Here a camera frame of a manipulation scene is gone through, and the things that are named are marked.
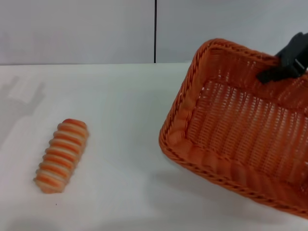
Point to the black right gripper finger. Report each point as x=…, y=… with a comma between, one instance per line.
x=276, y=75
x=297, y=44

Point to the orange woven basket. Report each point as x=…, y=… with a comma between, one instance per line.
x=231, y=134

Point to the orange striped bread loaf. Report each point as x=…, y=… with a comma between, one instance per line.
x=62, y=156

